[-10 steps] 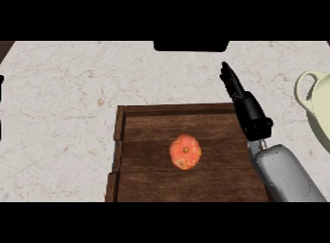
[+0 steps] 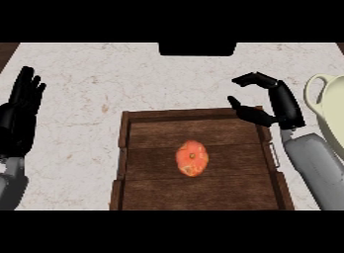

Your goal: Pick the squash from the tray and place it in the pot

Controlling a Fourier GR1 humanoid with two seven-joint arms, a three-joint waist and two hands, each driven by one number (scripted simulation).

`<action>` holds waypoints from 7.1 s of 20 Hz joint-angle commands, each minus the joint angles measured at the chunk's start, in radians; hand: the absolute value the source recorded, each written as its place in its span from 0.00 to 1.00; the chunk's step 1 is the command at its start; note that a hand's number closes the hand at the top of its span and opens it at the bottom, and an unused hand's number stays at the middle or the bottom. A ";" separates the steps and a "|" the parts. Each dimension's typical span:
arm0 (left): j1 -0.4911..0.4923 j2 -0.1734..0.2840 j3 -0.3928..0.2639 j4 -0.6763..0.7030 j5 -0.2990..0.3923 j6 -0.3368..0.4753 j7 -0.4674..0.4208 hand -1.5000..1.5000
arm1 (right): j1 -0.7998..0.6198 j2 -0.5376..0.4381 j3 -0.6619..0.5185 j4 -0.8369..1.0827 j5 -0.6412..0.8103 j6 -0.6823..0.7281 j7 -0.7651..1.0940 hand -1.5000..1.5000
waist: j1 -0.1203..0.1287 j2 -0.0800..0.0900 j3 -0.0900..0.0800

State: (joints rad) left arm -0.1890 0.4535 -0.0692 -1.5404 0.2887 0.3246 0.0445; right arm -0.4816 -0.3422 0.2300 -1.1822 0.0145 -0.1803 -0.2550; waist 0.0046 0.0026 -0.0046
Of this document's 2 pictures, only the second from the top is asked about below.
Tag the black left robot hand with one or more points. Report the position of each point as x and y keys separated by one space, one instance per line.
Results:
x=12 y=125

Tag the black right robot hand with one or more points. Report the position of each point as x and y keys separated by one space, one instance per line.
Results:
x=287 y=105

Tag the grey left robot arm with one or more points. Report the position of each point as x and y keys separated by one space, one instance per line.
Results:
x=5 y=186

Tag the brown wooden tray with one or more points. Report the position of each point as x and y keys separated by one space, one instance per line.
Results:
x=200 y=161

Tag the orange squash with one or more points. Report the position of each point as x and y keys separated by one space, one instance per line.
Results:
x=192 y=158

